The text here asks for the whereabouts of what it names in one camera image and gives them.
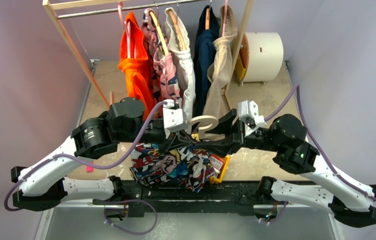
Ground orange wooden hanger navy shorts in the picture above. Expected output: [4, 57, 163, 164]
[204, 5, 211, 30]

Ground pink plastic clip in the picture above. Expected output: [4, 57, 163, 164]
[85, 165, 93, 173]

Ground white shorts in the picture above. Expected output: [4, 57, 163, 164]
[164, 7, 196, 120]

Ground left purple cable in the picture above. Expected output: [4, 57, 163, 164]
[4, 100, 169, 212]

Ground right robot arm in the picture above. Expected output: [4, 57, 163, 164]
[197, 110, 376, 228]

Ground metal hanging rail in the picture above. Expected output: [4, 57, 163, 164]
[57, 0, 205, 20]

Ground white cylindrical drum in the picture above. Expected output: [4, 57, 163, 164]
[235, 32, 284, 86]

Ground pink patterned shorts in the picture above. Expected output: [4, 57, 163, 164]
[141, 8, 182, 105]

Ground yellow plastic bin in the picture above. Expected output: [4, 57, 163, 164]
[187, 146, 230, 192]

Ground navy blue shorts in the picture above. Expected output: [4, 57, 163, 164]
[193, 5, 219, 117]

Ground pink hanger under beige shorts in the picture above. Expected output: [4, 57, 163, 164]
[221, 0, 228, 37]

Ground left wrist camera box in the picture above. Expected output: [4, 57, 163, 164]
[163, 99, 187, 138]

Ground white items in bin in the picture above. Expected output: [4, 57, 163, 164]
[209, 155, 225, 173]

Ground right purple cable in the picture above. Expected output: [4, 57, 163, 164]
[264, 84, 376, 214]

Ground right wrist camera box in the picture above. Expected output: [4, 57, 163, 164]
[237, 100, 267, 130]

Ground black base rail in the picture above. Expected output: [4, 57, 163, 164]
[93, 180, 283, 218]

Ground loose purple cable loop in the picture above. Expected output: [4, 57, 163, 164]
[103, 198, 158, 236]

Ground pink hanger under orange shorts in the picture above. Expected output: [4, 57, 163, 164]
[118, 2, 132, 58]

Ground colourful comic print shorts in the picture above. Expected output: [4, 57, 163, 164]
[130, 143, 202, 193]

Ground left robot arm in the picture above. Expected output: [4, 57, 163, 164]
[4, 97, 187, 212]

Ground wooden clothes rack frame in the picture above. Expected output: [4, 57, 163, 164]
[42, 0, 254, 109]

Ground beige shorts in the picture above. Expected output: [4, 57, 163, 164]
[203, 5, 238, 119]

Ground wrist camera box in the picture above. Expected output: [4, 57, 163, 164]
[237, 100, 267, 130]
[163, 99, 187, 138]

